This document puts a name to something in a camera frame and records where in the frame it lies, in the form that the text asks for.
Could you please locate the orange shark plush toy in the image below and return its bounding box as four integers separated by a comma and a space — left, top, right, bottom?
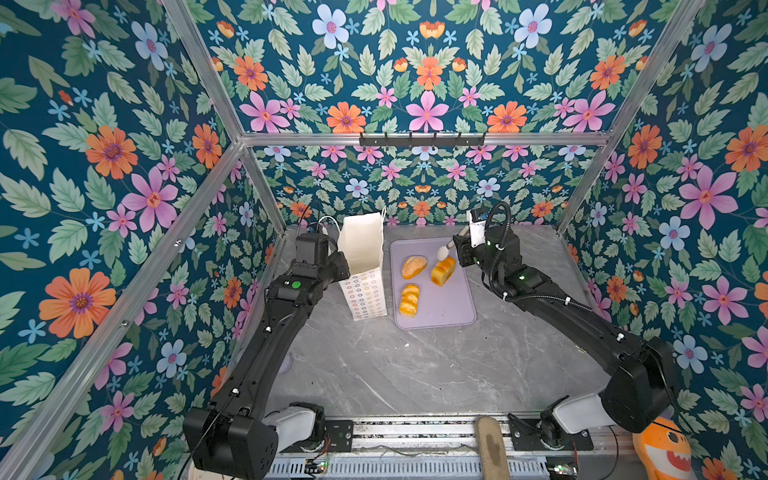
632, 417, 695, 480

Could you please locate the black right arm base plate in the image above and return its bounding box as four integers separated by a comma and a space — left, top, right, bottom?
507, 413, 594, 451

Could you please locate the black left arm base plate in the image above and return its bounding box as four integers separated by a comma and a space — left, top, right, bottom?
287, 418, 355, 454

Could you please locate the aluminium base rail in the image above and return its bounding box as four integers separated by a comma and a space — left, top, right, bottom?
267, 413, 645, 479

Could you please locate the purple cutting mat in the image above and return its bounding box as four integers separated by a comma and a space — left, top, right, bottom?
390, 237, 476, 330

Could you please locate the printed white paper bag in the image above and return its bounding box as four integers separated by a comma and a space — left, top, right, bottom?
319, 212, 387, 321

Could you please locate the black hook rail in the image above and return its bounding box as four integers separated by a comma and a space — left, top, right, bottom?
358, 132, 486, 149

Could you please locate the long segmented yellow bread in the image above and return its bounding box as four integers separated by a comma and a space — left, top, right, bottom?
398, 284, 420, 318

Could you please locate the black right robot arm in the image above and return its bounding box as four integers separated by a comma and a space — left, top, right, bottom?
444, 227, 679, 434

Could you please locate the wooden brush handle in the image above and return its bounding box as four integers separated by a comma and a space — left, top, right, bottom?
475, 416, 511, 480

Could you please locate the purple flat lid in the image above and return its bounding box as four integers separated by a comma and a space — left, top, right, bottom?
278, 353, 293, 375

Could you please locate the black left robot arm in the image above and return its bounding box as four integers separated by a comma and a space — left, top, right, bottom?
181, 232, 350, 479

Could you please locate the yellow loaf bread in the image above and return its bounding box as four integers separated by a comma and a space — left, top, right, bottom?
430, 257, 456, 287

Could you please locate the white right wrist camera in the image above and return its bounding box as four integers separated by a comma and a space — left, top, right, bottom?
467, 208, 489, 248

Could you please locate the oval brown bread roll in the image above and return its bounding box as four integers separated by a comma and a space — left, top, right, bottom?
401, 255, 428, 280

